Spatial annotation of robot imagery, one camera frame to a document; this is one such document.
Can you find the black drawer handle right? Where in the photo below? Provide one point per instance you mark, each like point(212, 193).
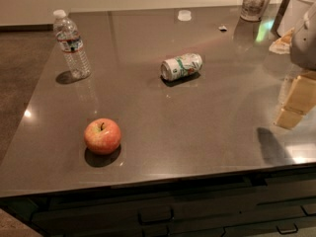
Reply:
point(287, 228)

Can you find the clear plastic water bottle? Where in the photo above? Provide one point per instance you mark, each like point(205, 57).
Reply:
point(71, 45)

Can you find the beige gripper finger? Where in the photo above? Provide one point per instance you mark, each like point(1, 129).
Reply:
point(300, 95)
point(287, 118)

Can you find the white bottle cap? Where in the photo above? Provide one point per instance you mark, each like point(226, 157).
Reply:
point(184, 15)

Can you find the white green 7up can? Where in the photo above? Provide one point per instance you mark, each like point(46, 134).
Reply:
point(181, 66)

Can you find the dark upright board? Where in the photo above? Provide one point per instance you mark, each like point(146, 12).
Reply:
point(279, 15)

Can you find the black drawer handle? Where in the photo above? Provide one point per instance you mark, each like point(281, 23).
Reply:
point(155, 214)
point(287, 228)

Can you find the black drawer handle left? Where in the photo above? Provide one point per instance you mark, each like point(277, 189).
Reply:
point(155, 214)

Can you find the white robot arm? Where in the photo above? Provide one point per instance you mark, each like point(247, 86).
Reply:
point(302, 50)

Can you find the dark drawer cabinet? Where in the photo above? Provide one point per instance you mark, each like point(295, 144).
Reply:
point(280, 199)

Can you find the large white labelled jug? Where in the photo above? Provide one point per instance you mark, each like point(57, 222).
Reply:
point(253, 10)

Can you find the red yellow apple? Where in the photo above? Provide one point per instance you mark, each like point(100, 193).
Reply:
point(102, 136)

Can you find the small crumpled wrapper scrap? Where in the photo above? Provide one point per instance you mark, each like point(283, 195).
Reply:
point(223, 28)

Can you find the white cup with lid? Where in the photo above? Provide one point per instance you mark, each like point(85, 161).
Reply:
point(294, 11)

